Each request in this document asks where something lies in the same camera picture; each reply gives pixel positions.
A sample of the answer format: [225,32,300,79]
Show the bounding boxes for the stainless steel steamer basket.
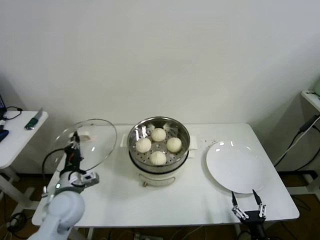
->
[120,116,198,169]

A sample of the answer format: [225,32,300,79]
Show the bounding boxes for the round glass pot lid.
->
[54,118,118,173]

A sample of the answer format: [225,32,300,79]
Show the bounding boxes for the white steamed baozi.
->
[135,138,153,154]
[166,137,183,153]
[151,127,167,142]
[149,150,167,166]

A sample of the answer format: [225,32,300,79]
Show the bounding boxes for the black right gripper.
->
[231,189,267,239]

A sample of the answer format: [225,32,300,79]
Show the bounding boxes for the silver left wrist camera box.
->
[74,171,100,187]

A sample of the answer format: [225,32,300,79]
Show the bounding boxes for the mint green object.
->
[311,74,320,97]

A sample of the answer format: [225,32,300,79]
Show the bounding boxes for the green handled knife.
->
[24,107,44,131]

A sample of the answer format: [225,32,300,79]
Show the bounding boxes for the white electric cooker base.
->
[128,147,195,188]

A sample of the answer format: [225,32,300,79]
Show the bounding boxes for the white side desk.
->
[299,89,320,113]

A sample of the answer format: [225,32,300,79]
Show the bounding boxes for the white side table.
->
[0,110,49,213]

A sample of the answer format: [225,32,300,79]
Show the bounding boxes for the thin black cable loop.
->
[2,106,23,122]

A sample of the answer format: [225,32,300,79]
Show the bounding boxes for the floor cable bundle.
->
[0,212,36,238]

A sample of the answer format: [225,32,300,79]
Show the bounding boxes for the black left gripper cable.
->
[41,147,68,181]

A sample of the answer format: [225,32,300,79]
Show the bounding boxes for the white power strip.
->
[132,231,151,240]

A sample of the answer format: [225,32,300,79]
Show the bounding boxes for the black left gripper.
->
[64,131,84,174]

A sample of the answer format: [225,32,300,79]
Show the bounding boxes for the white round plate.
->
[205,140,267,195]

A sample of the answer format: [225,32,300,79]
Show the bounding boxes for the power adapter with cable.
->
[272,113,320,167]

